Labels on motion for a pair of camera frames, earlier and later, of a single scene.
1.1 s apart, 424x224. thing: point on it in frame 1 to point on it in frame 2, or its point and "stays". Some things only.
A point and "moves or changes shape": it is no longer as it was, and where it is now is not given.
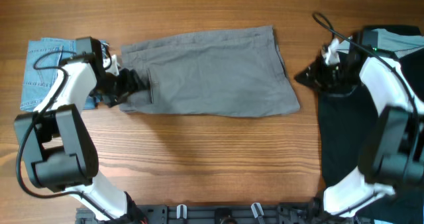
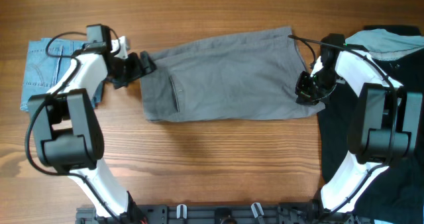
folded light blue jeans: x=43 y=60 stays
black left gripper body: x=115 y=87 to x=128 y=69
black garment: x=346 y=120 stays
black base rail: x=294 y=213 stays
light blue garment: x=399 y=43 stays
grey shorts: x=233 y=72 moves or changes shape
